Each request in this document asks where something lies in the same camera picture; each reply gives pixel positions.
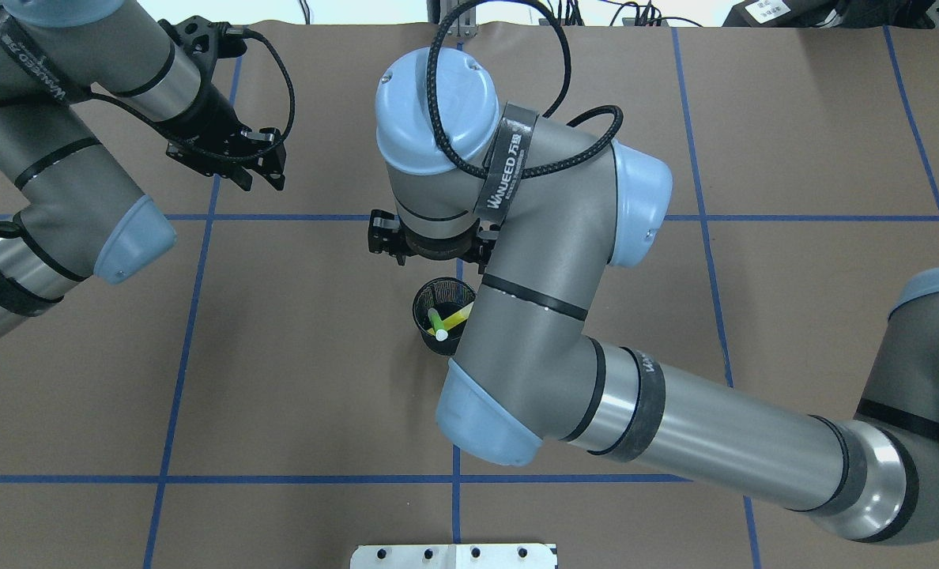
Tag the green highlighter pen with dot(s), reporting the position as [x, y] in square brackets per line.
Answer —
[439, 329]

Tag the black mesh pen cup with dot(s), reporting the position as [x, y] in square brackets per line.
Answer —
[440, 310]

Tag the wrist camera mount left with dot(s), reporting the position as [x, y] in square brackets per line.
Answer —
[206, 42]

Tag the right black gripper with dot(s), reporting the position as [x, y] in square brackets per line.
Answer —
[381, 235]

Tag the yellow highlighter pen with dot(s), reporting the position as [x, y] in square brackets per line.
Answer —
[459, 316]

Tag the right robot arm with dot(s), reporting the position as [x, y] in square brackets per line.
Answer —
[544, 208]

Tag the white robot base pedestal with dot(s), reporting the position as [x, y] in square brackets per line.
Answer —
[479, 555]

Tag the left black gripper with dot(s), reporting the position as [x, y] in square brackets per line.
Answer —
[210, 112]

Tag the aluminium frame post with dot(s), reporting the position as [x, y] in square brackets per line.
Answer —
[463, 20]

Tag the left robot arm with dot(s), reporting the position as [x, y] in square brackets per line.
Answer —
[85, 216]

